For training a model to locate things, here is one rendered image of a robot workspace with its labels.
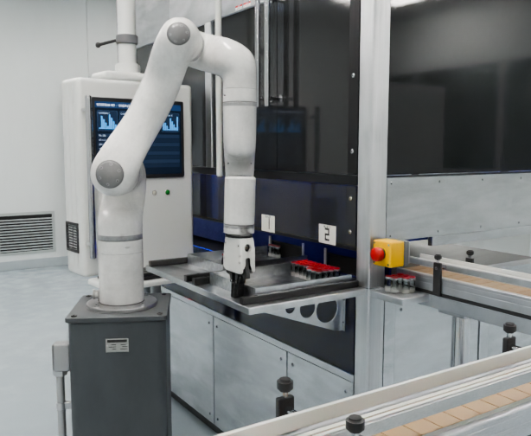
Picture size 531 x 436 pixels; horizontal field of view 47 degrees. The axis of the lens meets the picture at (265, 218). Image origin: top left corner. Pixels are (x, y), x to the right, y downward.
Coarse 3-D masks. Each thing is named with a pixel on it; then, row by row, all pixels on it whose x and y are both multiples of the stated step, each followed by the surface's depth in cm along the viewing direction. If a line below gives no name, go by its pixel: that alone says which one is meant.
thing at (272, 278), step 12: (276, 264) 200; (288, 264) 203; (216, 276) 183; (228, 276) 190; (252, 276) 195; (264, 276) 197; (276, 276) 197; (288, 276) 197; (336, 276) 181; (348, 276) 183; (228, 288) 178; (252, 288) 167; (264, 288) 167; (276, 288) 169; (288, 288) 172
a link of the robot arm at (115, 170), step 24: (168, 24) 153; (192, 24) 154; (168, 48) 153; (192, 48) 154; (168, 72) 157; (144, 96) 160; (168, 96) 161; (144, 120) 160; (120, 144) 158; (144, 144) 160; (96, 168) 156; (120, 168) 156; (120, 192) 158
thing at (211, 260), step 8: (256, 248) 236; (264, 248) 238; (192, 256) 217; (200, 256) 223; (208, 256) 225; (216, 256) 227; (256, 256) 233; (264, 256) 233; (296, 256) 215; (304, 256) 216; (192, 264) 217; (200, 264) 212; (208, 264) 207; (216, 264) 202; (256, 264) 206; (264, 264) 207
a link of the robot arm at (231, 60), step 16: (208, 48) 165; (224, 48) 160; (240, 48) 161; (192, 64) 169; (208, 64) 164; (224, 64) 160; (240, 64) 159; (224, 80) 162; (240, 80) 160; (256, 80) 164; (224, 96) 163; (240, 96) 160; (256, 96) 164
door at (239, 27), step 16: (240, 16) 231; (272, 16) 214; (224, 32) 242; (240, 32) 232; (272, 32) 214; (272, 48) 215; (272, 64) 215; (272, 80) 216; (272, 112) 217; (256, 128) 227; (272, 128) 218; (256, 144) 228; (272, 144) 219; (224, 160) 249; (256, 160) 228; (272, 160) 219
